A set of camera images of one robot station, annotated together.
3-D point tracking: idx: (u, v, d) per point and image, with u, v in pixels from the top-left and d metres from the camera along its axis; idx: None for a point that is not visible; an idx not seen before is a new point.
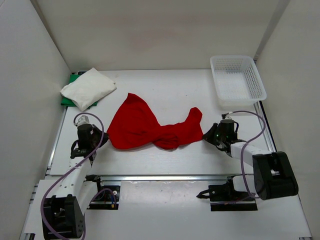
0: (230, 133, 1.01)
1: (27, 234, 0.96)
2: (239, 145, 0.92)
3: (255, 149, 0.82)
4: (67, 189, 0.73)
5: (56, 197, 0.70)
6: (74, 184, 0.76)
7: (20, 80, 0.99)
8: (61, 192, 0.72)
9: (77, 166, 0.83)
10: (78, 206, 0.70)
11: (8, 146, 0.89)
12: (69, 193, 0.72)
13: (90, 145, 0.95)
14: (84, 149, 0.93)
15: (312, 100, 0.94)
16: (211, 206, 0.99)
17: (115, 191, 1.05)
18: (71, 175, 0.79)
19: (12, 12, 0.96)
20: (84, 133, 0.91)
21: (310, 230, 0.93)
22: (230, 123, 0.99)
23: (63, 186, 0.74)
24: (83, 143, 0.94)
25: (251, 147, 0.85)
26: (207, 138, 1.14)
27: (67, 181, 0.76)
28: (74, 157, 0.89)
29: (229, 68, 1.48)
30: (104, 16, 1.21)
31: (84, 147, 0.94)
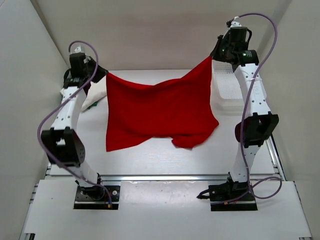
0: (240, 43, 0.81)
1: (27, 234, 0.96)
2: (247, 73, 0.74)
3: (256, 100, 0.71)
4: (65, 122, 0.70)
5: (54, 129, 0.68)
6: (70, 116, 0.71)
7: (21, 81, 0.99)
8: (60, 124, 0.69)
9: (72, 97, 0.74)
10: (77, 138, 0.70)
11: (8, 146, 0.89)
12: (66, 126, 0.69)
13: (85, 75, 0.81)
14: (77, 78, 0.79)
15: (312, 100, 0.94)
16: (211, 206, 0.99)
17: (115, 191, 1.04)
18: (65, 108, 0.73)
19: (12, 12, 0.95)
20: (77, 62, 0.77)
21: (310, 230, 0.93)
22: (240, 30, 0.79)
23: (60, 118, 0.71)
24: (76, 72, 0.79)
25: (255, 92, 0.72)
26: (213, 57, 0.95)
27: (64, 112, 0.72)
28: (67, 88, 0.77)
29: (229, 68, 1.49)
30: (104, 16, 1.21)
31: (77, 76, 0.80)
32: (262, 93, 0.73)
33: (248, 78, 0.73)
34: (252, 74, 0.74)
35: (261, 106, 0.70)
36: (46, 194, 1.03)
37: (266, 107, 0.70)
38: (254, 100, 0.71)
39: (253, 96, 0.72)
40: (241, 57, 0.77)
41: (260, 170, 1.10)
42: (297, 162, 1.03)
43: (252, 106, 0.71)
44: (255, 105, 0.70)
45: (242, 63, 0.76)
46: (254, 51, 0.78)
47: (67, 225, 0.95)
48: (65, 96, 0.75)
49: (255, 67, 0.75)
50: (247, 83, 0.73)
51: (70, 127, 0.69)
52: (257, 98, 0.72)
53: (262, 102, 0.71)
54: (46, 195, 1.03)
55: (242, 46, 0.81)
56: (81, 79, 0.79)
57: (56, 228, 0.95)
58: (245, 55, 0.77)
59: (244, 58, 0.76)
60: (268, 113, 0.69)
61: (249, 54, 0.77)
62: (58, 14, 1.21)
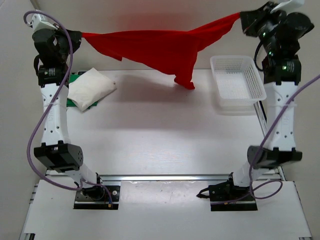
0: (289, 46, 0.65)
1: (27, 234, 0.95)
2: (280, 96, 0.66)
3: (282, 131, 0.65)
4: (55, 134, 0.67)
5: (46, 144, 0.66)
6: (59, 125, 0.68)
7: (21, 81, 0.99)
8: (49, 138, 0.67)
9: (54, 101, 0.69)
10: (71, 144, 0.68)
11: (8, 147, 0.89)
12: (58, 138, 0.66)
13: (60, 61, 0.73)
14: (52, 68, 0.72)
15: (312, 100, 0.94)
16: (211, 206, 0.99)
17: (115, 191, 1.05)
18: (51, 117, 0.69)
19: (12, 12, 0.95)
20: (47, 48, 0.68)
21: (310, 230, 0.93)
22: (298, 28, 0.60)
23: (49, 130, 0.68)
24: (48, 59, 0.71)
25: (283, 121, 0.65)
26: (246, 32, 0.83)
27: (51, 122, 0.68)
28: (44, 86, 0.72)
29: (229, 68, 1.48)
30: (104, 16, 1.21)
31: (52, 64, 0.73)
32: (292, 124, 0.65)
33: (279, 103, 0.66)
34: (286, 97, 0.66)
35: (286, 139, 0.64)
36: (46, 194, 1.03)
37: (291, 141, 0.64)
38: (278, 131, 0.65)
39: (279, 127, 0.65)
40: (278, 70, 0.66)
41: None
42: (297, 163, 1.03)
43: (274, 138, 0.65)
44: (278, 138, 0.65)
45: (277, 82, 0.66)
46: (298, 64, 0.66)
47: (67, 225, 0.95)
48: (46, 100, 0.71)
49: (291, 91, 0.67)
50: (276, 109, 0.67)
51: (63, 139, 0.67)
52: (284, 130, 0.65)
53: (288, 135, 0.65)
54: (46, 195, 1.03)
55: (291, 48, 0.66)
56: (57, 69, 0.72)
57: (56, 228, 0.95)
58: (285, 68, 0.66)
59: (282, 71, 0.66)
60: (290, 150, 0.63)
61: (290, 68, 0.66)
62: (58, 14, 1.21)
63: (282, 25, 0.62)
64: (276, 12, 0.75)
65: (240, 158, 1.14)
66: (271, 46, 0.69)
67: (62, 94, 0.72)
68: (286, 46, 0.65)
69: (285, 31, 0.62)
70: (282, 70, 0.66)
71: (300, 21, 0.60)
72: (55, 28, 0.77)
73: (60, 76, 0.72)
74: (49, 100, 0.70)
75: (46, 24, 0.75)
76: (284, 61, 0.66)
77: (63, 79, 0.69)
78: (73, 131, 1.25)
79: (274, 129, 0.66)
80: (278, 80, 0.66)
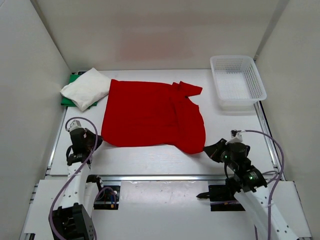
0: (245, 165, 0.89)
1: (27, 234, 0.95)
2: (261, 199, 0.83)
3: (281, 229, 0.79)
4: (72, 198, 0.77)
5: (62, 207, 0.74)
6: (77, 191, 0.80)
7: (21, 81, 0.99)
8: (67, 201, 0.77)
9: (77, 173, 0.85)
10: (86, 213, 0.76)
11: (8, 146, 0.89)
12: (75, 202, 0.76)
13: (87, 149, 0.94)
14: (80, 154, 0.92)
15: (311, 100, 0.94)
16: (211, 206, 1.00)
17: (115, 191, 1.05)
18: (72, 184, 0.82)
19: (11, 11, 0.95)
20: (78, 139, 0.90)
21: (310, 230, 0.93)
22: (241, 151, 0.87)
23: (68, 195, 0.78)
24: (78, 148, 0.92)
25: (276, 219, 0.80)
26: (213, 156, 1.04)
27: (70, 189, 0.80)
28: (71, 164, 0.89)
29: (229, 68, 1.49)
30: (104, 16, 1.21)
31: (80, 151, 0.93)
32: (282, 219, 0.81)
33: (264, 204, 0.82)
34: (265, 198, 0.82)
35: (287, 233, 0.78)
36: (46, 194, 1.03)
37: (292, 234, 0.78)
38: (278, 229, 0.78)
39: (277, 225, 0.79)
40: (249, 182, 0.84)
41: None
42: (296, 163, 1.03)
43: (278, 237, 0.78)
44: (282, 234, 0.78)
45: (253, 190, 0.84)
46: (260, 173, 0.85)
47: None
48: (70, 173, 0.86)
49: (266, 191, 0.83)
50: (265, 210, 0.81)
51: (78, 202, 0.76)
52: (281, 226, 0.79)
53: (287, 229, 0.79)
54: (46, 195, 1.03)
55: (247, 164, 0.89)
56: (84, 155, 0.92)
57: None
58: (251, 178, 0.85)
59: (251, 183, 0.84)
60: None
61: (255, 177, 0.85)
62: (58, 14, 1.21)
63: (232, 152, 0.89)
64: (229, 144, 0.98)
65: None
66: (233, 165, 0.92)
67: (84, 169, 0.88)
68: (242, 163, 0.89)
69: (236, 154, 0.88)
70: (251, 180, 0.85)
71: (240, 147, 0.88)
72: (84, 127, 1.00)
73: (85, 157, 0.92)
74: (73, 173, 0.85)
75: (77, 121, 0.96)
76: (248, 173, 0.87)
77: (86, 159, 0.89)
78: None
79: (273, 228, 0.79)
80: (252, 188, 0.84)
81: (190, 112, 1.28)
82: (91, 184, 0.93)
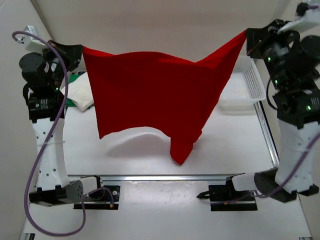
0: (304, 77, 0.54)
1: (27, 234, 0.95)
2: (301, 140, 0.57)
3: (301, 174, 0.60)
4: (51, 177, 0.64)
5: (42, 189, 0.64)
6: (56, 168, 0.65)
7: (21, 81, 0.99)
8: (46, 182, 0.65)
9: (48, 141, 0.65)
10: (70, 185, 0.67)
11: (8, 146, 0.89)
12: (56, 184, 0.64)
13: (54, 90, 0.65)
14: (44, 99, 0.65)
15: None
16: (211, 206, 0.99)
17: (115, 191, 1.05)
18: (46, 158, 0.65)
19: (11, 12, 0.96)
20: (37, 79, 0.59)
21: (310, 230, 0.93)
22: (314, 57, 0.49)
23: (45, 173, 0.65)
24: (40, 90, 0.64)
25: (302, 165, 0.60)
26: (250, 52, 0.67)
27: (46, 165, 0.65)
28: (37, 121, 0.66)
29: None
30: (104, 16, 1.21)
31: (45, 95, 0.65)
32: (310, 164, 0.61)
33: (300, 148, 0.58)
34: (308, 140, 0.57)
35: (304, 181, 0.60)
36: None
37: (309, 181, 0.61)
38: (298, 175, 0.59)
39: (300, 170, 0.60)
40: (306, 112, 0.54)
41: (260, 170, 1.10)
42: None
43: (294, 182, 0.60)
44: (298, 182, 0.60)
45: (299, 126, 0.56)
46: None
47: (68, 225, 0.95)
48: (39, 137, 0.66)
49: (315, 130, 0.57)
50: (296, 155, 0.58)
51: (60, 183, 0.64)
52: (303, 173, 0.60)
53: (306, 175, 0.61)
54: None
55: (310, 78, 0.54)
56: (51, 101, 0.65)
57: (55, 228, 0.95)
58: (309, 109, 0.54)
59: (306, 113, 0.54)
60: (308, 188, 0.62)
61: (314, 103, 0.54)
62: (58, 14, 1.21)
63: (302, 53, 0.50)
64: (285, 32, 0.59)
65: (240, 158, 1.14)
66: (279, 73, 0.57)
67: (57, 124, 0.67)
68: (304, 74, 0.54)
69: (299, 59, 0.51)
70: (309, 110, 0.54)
71: (317, 49, 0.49)
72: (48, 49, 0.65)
73: (55, 108, 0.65)
74: (43, 138, 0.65)
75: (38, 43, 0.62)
76: (306, 94, 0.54)
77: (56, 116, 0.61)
78: (73, 131, 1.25)
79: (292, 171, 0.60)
80: (300, 124, 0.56)
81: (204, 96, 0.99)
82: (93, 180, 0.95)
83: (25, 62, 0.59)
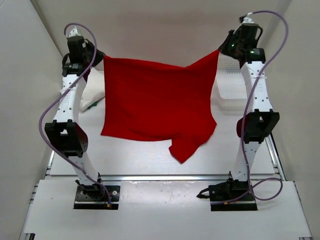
0: (251, 41, 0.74)
1: (27, 234, 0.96)
2: (252, 70, 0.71)
3: (260, 96, 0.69)
4: (67, 114, 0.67)
5: (57, 122, 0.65)
6: (72, 107, 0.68)
7: (21, 81, 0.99)
8: (61, 116, 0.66)
9: (72, 87, 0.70)
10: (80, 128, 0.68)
11: (8, 146, 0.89)
12: (69, 118, 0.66)
13: (84, 60, 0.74)
14: (76, 64, 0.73)
15: (312, 100, 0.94)
16: (211, 206, 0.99)
17: (115, 191, 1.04)
18: (66, 100, 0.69)
19: (12, 12, 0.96)
20: (76, 47, 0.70)
21: (310, 230, 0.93)
22: (252, 25, 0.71)
23: (62, 110, 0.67)
24: (74, 56, 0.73)
25: (259, 90, 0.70)
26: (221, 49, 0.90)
27: (65, 104, 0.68)
28: (66, 75, 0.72)
29: (229, 68, 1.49)
30: (104, 16, 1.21)
31: (77, 62, 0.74)
32: (266, 91, 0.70)
33: (254, 75, 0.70)
34: (257, 71, 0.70)
35: (263, 103, 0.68)
36: (46, 194, 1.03)
37: (268, 104, 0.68)
38: (257, 96, 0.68)
39: (256, 93, 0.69)
40: (250, 55, 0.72)
41: (260, 170, 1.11)
42: (297, 162, 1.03)
43: (254, 102, 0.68)
44: (258, 102, 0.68)
45: (248, 60, 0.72)
46: (263, 50, 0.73)
47: (68, 224, 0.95)
48: (65, 86, 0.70)
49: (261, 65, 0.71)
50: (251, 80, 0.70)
51: (72, 119, 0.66)
52: (260, 95, 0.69)
53: (265, 100, 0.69)
54: (46, 195, 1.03)
55: (252, 42, 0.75)
56: (80, 66, 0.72)
57: (56, 228, 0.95)
58: (253, 54, 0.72)
59: (250, 56, 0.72)
60: (269, 111, 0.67)
61: (257, 52, 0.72)
62: (58, 14, 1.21)
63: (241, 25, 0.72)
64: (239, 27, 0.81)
65: None
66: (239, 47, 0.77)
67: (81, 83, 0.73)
68: (248, 39, 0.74)
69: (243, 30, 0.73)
70: (253, 54, 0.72)
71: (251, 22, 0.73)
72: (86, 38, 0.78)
73: (82, 70, 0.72)
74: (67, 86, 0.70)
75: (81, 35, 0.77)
76: (251, 49, 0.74)
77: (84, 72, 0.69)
78: None
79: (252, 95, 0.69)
80: (248, 59, 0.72)
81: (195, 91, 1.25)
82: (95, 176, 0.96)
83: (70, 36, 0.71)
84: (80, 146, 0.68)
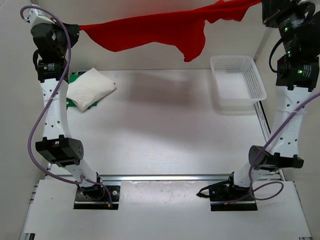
0: (309, 49, 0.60)
1: (27, 234, 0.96)
2: (289, 100, 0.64)
3: (286, 138, 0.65)
4: (56, 129, 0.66)
5: (47, 138, 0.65)
6: (60, 120, 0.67)
7: (21, 82, 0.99)
8: (51, 132, 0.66)
9: (54, 96, 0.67)
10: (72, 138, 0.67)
11: (8, 146, 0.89)
12: (59, 133, 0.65)
13: (59, 54, 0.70)
14: (51, 64, 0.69)
15: (313, 100, 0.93)
16: (211, 206, 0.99)
17: (115, 191, 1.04)
18: (52, 111, 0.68)
19: (12, 12, 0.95)
20: (45, 43, 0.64)
21: (310, 230, 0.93)
22: None
23: (50, 125, 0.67)
24: (46, 53, 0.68)
25: (289, 128, 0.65)
26: (265, 23, 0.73)
27: (51, 117, 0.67)
28: (44, 81, 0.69)
29: (229, 68, 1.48)
30: (103, 16, 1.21)
31: (51, 60, 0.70)
32: (297, 132, 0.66)
33: (289, 108, 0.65)
34: (296, 103, 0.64)
35: (289, 146, 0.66)
36: (46, 194, 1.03)
37: (294, 149, 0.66)
38: (283, 137, 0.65)
39: (285, 133, 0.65)
40: (294, 74, 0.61)
41: None
42: None
43: (277, 143, 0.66)
44: (282, 144, 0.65)
45: (289, 87, 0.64)
46: (315, 69, 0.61)
47: (68, 225, 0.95)
48: (46, 95, 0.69)
49: (302, 97, 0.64)
50: (283, 115, 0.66)
51: (62, 133, 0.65)
52: (289, 137, 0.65)
53: (291, 142, 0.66)
54: (46, 195, 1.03)
55: (311, 52, 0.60)
56: (57, 66, 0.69)
57: (56, 228, 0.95)
58: (300, 72, 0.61)
59: (295, 76, 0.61)
60: (292, 156, 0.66)
61: (305, 73, 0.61)
62: (58, 14, 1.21)
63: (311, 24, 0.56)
64: (302, 5, 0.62)
65: (240, 158, 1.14)
66: (291, 45, 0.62)
67: (63, 86, 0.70)
68: (307, 48, 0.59)
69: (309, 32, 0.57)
70: (299, 73, 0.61)
71: None
72: (54, 23, 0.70)
73: (60, 71, 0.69)
74: (49, 95, 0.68)
75: (45, 19, 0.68)
76: (301, 64, 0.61)
77: (63, 74, 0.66)
78: (73, 131, 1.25)
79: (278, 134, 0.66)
80: (290, 85, 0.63)
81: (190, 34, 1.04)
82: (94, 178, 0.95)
83: (36, 30, 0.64)
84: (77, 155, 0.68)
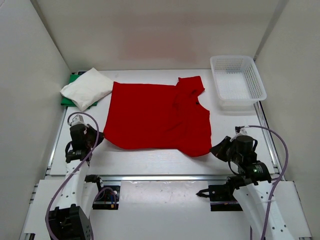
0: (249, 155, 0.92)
1: (27, 234, 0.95)
2: (261, 193, 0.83)
3: (277, 227, 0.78)
4: (70, 199, 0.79)
5: (59, 208, 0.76)
6: (75, 191, 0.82)
7: (21, 81, 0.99)
8: (65, 202, 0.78)
9: (75, 171, 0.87)
10: (83, 215, 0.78)
11: (8, 147, 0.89)
12: (72, 203, 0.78)
13: (85, 145, 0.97)
14: (79, 151, 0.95)
15: (312, 100, 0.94)
16: (211, 206, 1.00)
17: (115, 191, 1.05)
18: (69, 184, 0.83)
19: (12, 11, 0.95)
20: (78, 135, 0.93)
21: (310, 230, 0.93)
22: (249, 140, 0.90)
23: (65, 195, 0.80)
24: (77, 143, 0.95)
25: (274, 217, 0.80)
26: (218, 155, 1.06)
27: (68, 189, 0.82)
28: (70, 161, 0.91)
29: (229, 68, 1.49)
30: (103, 15, 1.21)
31: (79, 148, 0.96)
32: (281, 219, 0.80)
33: (264, 199, 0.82)
34: (266, 194, 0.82)
35: (283, 232, 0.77)
36: (46, 194, 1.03)
37: (287, 235, 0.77)
38: (274, 226, 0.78)
39: (273, 222, 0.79)
40: (254, 173, 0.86)
41: None
42: (297, 162, 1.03)
43: (273, 235, 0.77)
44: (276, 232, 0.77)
45: (255, 183, 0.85)
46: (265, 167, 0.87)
47: None
48: (69, 171, 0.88)
49: (269, 187, 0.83)
50: (264, 205, 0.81)
51: (75, 203, 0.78)
52: (278, 225, 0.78)
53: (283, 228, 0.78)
54: (46, 195, 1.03)
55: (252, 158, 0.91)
56: (83, 151, 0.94)
57: None
58: (256, 171, 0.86)
59: (255, 175, 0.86)
60: None
61: (260, 170, 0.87)
62: (58, 14, 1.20)
63: (237, 141, 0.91)
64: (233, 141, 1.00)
65: None
66: (239, 161, 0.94)
67: (82, 167, 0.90)
68: (246, 156, 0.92)
69: (241, 145, 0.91)
70: (256, 172, 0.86)
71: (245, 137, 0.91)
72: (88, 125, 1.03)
73: (84, 155, 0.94)
74: (72, 171, 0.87)
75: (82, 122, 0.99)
76: (253, 166, 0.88)
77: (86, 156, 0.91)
78: None
79: (270, 225, 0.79)
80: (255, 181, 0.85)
81: (200, 119, 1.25)
82: (90, 184, 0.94)
83: (74, 126, 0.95)
84: (82, 233, 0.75)
